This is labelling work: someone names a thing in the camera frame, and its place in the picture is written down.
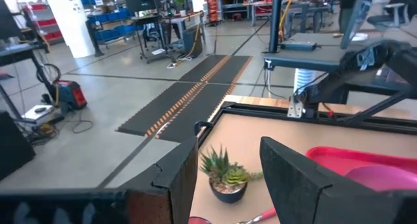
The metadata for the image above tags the black orange-striped floor mat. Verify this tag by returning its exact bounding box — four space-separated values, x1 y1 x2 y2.
116 54 229 137
155 55 253 143

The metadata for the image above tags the red plastic tray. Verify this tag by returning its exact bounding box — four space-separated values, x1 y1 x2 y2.
305 146 417 176

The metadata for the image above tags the green potted room plant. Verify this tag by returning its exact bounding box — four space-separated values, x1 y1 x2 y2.
174 0 188 18

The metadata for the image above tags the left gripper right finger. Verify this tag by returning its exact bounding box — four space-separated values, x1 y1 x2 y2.
259 135 405 224

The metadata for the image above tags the orange parts shelf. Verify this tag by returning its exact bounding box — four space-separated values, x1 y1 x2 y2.
203 0 223 23

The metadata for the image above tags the red bin shelf rack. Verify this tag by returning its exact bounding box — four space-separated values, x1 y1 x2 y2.
18 0 65 45

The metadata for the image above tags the black rolling desk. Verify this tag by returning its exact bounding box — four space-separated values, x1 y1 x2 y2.
131 10 207 64

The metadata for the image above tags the grey workbench table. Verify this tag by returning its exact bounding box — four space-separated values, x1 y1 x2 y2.
263 31 417 72

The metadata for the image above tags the succulent in black pot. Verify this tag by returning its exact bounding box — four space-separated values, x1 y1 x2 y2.
199 145 264 204

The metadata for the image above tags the black box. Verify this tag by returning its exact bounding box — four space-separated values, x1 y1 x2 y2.
0 111 36 182

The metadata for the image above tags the white device on floor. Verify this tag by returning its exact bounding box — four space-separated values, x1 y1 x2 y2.
21 104 57 124

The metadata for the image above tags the red and blue tool case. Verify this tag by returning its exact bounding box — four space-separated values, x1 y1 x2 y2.
53 79 88 113

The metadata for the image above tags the pink round plate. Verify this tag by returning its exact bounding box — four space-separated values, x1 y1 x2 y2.
345 165 417 193

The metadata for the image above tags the white corrugated cable sleeve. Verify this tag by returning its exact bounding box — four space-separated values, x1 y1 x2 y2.
293 68 317 94

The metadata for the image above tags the black table clamp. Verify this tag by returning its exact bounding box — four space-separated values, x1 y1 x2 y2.
194 120 214 137

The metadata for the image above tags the blue bin shelf rack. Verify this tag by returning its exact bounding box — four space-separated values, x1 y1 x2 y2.
85 7 144 58

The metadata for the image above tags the grey computer tower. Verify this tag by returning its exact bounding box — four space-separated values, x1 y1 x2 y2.
181 26 205 59

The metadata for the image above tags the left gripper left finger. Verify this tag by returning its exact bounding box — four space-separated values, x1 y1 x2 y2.
117 135 199 224

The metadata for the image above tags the black monitor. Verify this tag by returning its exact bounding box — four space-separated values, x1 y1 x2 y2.
122 0 161 13

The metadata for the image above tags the white pillar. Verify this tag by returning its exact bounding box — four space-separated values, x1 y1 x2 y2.
47 0 96 59

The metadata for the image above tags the black desk with monitor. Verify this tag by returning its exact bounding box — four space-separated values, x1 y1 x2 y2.
0 0 57 124

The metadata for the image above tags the black office chair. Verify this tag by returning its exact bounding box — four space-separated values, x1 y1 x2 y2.
366 0 412 29

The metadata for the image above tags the black aluminium table frame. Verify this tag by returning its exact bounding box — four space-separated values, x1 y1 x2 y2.
194 87 417 147

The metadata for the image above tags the person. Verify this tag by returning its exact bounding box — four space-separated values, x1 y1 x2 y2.
338 0 360 35

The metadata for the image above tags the black upright pole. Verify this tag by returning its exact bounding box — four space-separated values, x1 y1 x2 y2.
268 0 284 54

